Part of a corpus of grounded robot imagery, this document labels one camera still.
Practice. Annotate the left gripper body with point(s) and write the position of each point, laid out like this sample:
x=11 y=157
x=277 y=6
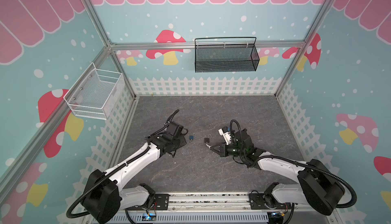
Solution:
x=178 y=142

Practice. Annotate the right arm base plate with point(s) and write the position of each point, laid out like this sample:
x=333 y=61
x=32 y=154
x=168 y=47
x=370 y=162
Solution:
x=261 y=201

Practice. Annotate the black padlock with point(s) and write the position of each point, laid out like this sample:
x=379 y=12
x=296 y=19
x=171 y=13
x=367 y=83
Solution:
x=207 y=139

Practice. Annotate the black mesh wall basket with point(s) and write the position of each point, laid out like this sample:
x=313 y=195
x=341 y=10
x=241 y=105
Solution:
x=225 y=54

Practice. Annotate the white mesh wall basket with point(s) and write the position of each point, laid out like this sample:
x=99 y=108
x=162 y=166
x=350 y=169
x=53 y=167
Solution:
x=95 y=93

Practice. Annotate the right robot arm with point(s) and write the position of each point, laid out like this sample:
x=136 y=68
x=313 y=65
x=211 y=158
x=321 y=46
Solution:
x=314 y=184

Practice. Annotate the teal padlock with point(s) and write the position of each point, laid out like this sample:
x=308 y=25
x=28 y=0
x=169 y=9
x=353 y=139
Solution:
x=192 y=137

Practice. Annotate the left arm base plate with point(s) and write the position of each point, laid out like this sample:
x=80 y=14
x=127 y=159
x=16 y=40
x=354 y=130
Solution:
x=157 y=202

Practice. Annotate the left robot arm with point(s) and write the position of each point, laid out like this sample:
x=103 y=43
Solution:
x=105 y=192

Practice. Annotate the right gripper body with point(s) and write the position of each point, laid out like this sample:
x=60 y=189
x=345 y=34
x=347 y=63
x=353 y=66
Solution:
x=223 y=147

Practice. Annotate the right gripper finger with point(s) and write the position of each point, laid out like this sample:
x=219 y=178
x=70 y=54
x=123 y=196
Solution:
x=218 y=146
x=221 y=152

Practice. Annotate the aluminium front rail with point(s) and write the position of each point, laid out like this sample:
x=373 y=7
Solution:
x=207 y=202

